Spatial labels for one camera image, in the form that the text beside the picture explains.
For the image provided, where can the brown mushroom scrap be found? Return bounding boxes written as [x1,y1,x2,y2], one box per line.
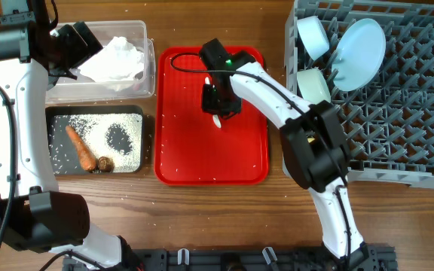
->
[97,157,115,172]

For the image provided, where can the red serving tray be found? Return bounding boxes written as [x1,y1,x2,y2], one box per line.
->
[154,47,269,186]

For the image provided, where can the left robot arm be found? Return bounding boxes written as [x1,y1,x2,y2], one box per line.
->
[0,1,145,270]

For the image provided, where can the light blue bowl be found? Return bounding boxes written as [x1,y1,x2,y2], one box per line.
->
[297,16,329,60]

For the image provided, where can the white plastic spoon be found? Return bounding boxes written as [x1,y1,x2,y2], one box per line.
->
[204,77,222,129]

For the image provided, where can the white rice grains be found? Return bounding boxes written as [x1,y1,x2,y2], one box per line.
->
[49,112,144,174]

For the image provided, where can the mint green bowl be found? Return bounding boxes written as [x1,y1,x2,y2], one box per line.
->
[296,69,331,104]

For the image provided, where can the white tissue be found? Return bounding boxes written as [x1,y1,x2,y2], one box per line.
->
[77,36,146,96]

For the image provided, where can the black waste tray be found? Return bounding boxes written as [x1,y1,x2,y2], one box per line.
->
[45,104,145,176]

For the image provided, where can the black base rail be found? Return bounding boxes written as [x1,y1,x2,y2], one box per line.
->
[62,245,398,271]

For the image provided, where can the orange carrot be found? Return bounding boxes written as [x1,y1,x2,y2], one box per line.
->
[66,126,97,172]

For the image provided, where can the grey dishwasher rack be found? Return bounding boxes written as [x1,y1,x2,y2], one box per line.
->
[284,0,434,189]

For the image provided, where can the small red wrapper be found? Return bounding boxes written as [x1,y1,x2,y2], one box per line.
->
[133,84,142,91]

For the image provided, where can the clear plastic bin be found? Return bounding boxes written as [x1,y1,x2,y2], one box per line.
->
[46,20,155,105]

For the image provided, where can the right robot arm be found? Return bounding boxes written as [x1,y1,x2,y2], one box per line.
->
[198,38,364,268]

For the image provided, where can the light blue plate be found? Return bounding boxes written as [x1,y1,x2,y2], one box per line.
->
[332,18,386,92]

